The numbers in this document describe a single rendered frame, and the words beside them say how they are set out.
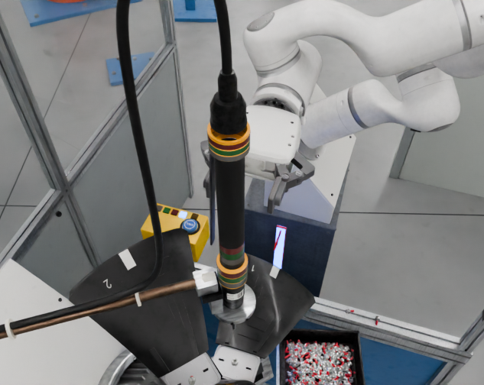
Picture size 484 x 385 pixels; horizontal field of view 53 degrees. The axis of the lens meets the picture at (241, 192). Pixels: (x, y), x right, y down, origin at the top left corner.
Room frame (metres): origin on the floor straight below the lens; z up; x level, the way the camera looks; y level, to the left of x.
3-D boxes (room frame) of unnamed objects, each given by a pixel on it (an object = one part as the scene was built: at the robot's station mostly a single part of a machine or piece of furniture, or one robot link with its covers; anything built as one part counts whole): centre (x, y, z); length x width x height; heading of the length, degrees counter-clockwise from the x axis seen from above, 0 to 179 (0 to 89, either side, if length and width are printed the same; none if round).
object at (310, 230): (1.07, -0.18, 0.47); 0.30 x 0.30 x 0.93; 73
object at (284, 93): (0.58, -0.05, 1.64); 0.09 x 0.03 x 0.08; 72
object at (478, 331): (0.54, -0.60, 0.96); 0.03 x 0.03 x 0.20; 72
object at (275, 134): (0.52, -0.03, 1.64); 0.11 x 0.10 x 0.07; 162
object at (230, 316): (0.36, 0.02, 1.48); 0.09 x 0.07 x 0.10; 107
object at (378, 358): (0.68, -0.19, 0.45); 0.82 x 0.01 x 0.66; 72
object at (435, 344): (0.68, -0.19, 0.82); 0.90 x 0.04 x 0.08; 72
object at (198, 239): (0.80, 0.18, 1.02); 0.16 x 0.10 x 0.11; 72
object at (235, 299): (0.37, 0.01, 1.64); 0.04 x 0.04 x 0.46
